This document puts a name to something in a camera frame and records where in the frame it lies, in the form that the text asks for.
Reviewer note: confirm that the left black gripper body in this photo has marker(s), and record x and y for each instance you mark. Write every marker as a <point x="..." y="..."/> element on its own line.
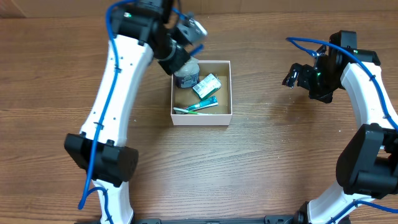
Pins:
<point x="168" y="64"/>

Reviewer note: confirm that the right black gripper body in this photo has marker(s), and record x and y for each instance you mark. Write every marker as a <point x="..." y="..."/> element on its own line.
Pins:
<point x="310" y="81"/>

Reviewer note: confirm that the hand soap pump bottle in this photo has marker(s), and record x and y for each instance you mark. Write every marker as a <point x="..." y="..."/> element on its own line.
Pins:
<point x="187" y="76"/>

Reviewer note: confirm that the green white soap bar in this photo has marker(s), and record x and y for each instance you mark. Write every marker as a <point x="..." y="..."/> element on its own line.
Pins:
<point x="205" y="88"/>

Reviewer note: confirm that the green white toothbrush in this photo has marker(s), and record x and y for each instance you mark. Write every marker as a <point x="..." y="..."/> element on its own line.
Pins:
<point x="187" y="111"/>

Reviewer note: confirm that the teal white toothpaste tube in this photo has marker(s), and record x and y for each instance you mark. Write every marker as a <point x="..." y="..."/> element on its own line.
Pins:
<point x="207" y="103"/>

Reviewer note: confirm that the blue disposable razor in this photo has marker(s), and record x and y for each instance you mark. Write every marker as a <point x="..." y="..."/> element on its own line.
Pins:
<point x="197" y="50"/>

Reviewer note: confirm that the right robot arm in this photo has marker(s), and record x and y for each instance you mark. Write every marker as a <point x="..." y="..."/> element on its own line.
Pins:
<point x="366" y="170"/>

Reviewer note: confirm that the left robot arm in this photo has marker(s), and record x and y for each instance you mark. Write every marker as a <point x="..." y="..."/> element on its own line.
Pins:
<point x="138" y="34"/>

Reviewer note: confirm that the white cardboard box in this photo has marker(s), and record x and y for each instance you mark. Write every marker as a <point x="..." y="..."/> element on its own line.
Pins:
<point x="219" y="115"/>

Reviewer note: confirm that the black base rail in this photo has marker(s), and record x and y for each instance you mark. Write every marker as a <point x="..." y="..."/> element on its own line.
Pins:
<point x="214" y="221"/>

